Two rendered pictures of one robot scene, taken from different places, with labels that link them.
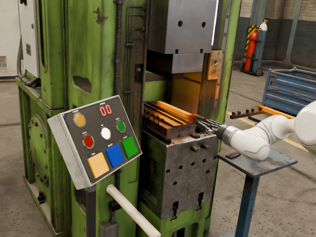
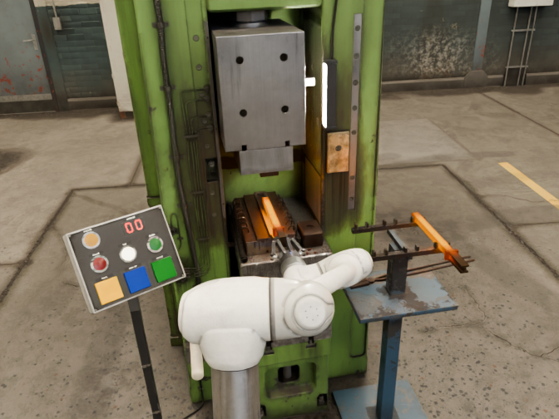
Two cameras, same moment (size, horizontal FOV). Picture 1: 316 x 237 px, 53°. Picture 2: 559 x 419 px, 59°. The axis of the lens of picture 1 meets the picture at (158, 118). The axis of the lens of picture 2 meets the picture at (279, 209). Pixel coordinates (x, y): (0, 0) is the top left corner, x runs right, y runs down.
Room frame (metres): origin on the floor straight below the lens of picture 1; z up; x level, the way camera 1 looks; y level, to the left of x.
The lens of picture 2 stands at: (0.06, -0.92, 1.99)
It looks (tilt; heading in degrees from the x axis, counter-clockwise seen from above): 27 degrees down; 26
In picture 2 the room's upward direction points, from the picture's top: 2 degrees counter-clockwise
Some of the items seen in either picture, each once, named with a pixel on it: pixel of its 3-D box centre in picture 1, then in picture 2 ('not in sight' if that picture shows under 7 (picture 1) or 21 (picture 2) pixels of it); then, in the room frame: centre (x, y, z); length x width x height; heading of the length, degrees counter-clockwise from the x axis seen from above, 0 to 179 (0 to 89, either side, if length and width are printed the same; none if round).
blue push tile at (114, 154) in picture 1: (114, 155); (136, 279); (1.13, 0.16, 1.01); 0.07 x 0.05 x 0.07; 151
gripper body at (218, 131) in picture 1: (220, 130); (289, 258); (1.40, -0.30, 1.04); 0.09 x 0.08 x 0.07; 36
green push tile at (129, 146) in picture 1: (129, 147); (163, 269); (1.22, 0.11, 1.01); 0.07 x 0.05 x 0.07; 151
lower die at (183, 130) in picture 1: (159, 117); (262, 219); (1.76, -0.01, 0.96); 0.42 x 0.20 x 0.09; 36
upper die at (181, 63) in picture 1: (163, 56); (257, 142); (1.76, -0.01, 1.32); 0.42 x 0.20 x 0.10; 36
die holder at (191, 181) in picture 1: (162, 155); (276, 268); (1.80, -0.05, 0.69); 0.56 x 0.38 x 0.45; 36
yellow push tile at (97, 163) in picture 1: (97, 165); (109, 290); (1.04, 0.21, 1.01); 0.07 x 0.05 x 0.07; 151
